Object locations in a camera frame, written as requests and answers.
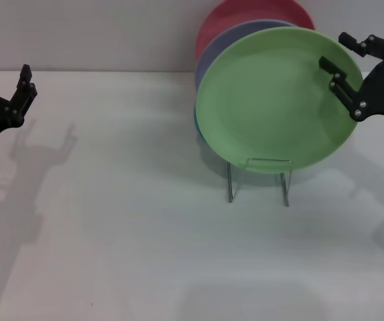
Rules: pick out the green round plate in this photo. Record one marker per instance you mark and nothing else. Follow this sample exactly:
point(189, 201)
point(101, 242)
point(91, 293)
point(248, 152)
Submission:
point(272, 107)

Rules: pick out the cyan round plate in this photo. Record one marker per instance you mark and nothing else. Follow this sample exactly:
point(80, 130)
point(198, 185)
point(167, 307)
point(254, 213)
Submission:
point(198, 128)

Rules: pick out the red round plate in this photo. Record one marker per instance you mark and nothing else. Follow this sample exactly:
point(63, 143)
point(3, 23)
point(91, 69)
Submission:
point(232, 16)

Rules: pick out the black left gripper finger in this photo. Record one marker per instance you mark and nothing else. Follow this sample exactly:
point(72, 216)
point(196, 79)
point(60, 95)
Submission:
point(23, 97)

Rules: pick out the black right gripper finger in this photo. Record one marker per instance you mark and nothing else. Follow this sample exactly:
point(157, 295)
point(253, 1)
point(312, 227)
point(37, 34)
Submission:
point(379, 47)
point(342, 88)

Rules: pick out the purple round plate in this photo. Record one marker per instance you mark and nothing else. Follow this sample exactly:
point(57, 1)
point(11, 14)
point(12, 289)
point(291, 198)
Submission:
point(218, 43)

